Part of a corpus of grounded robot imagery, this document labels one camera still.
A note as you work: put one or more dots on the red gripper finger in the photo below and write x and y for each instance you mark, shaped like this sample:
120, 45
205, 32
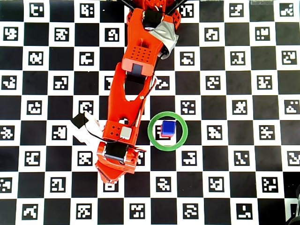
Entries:
112, 178

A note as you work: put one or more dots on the red cube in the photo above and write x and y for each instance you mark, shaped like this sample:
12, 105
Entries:
167, 137

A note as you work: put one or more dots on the blue cube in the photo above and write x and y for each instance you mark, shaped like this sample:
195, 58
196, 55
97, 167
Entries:
169, 126

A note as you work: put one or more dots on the red robot base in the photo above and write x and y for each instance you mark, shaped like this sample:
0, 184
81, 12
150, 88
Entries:
177, 20

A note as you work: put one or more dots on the red robot arm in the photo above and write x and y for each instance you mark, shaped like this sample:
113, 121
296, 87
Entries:
117, 105

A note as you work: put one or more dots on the small grey square module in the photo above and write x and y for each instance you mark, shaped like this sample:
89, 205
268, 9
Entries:
126, 132

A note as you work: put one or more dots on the checkerboard marker mat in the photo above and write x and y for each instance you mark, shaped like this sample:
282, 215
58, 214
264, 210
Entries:
241, 112

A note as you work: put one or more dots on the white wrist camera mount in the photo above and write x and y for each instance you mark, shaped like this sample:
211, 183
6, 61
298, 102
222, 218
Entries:
91, 131

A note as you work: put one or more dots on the grey duct tape wrap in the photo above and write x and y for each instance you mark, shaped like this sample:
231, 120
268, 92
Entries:
166, 32

